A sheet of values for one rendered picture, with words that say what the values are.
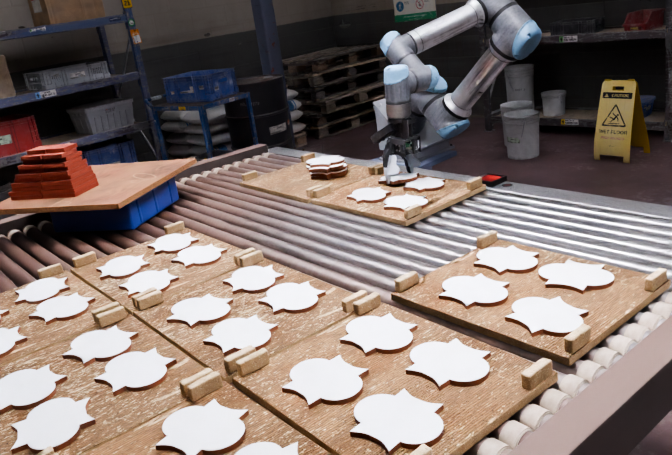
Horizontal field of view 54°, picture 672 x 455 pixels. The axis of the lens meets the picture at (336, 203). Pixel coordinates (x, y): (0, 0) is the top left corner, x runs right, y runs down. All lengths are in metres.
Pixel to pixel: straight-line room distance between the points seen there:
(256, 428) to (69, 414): 0.33
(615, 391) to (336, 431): 0.40
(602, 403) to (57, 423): 0.83
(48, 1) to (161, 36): 1.54
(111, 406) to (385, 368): 0.46
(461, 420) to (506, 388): 0.10
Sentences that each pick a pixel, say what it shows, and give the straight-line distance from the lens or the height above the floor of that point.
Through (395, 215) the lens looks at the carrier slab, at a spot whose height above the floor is 0.94.
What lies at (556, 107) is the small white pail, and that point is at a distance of 6.65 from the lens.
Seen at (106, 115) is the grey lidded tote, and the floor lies 0.78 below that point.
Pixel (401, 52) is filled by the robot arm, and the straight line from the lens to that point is 2.11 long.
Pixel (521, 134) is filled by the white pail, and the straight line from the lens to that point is 5.70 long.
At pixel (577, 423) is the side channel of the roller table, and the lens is 0.99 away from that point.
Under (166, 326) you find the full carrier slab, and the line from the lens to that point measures 1.43.
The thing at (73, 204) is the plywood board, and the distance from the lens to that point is 2.15.
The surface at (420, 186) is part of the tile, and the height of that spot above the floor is 0.95.
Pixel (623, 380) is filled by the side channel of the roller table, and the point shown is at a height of 0.95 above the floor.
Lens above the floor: 1.54
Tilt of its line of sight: 18 degrees down
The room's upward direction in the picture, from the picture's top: 8 degrees counter-clockwise
